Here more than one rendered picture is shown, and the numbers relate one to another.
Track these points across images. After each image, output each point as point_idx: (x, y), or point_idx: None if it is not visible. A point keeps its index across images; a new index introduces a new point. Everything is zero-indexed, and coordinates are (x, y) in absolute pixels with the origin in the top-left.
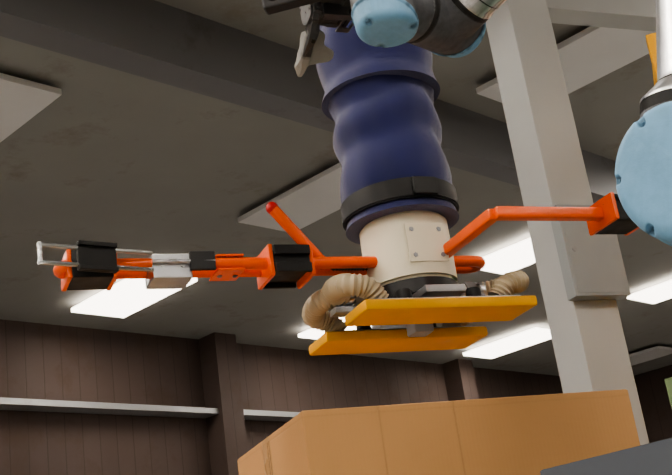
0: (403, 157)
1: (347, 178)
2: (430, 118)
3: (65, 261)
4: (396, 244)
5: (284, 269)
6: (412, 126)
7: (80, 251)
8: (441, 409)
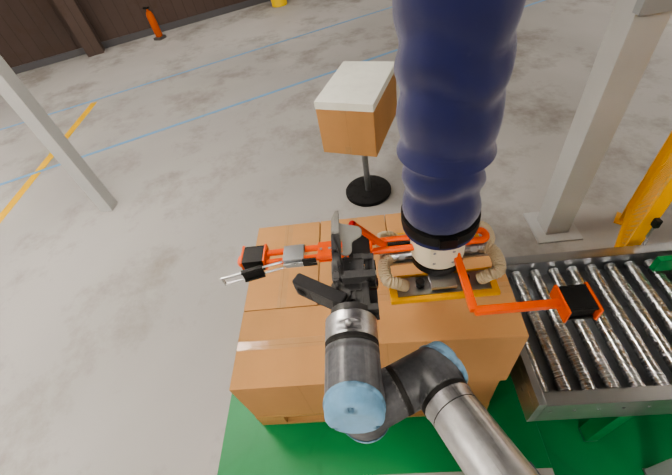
0: (438, 226)
1: (403, 209)
2: (473, 191)
3: (237, 280)
4: (424, 254)
5: None
6: (453, 204)
7: (243, 275)
8: (418, 343)
